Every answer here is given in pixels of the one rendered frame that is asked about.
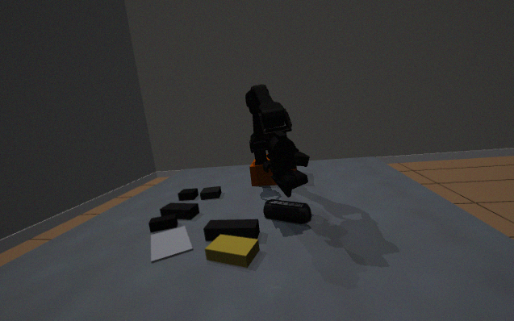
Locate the yellow rectangular block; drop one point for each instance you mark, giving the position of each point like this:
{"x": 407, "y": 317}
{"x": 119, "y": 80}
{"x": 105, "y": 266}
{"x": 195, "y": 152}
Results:
{"x": 232, "y": 250}

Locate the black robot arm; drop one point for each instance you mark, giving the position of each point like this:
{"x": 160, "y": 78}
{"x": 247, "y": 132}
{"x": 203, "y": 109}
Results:
{"x": 270, "y": 115}

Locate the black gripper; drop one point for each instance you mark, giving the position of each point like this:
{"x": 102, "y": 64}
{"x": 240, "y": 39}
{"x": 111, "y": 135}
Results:
{"x": 284, "y": 177}

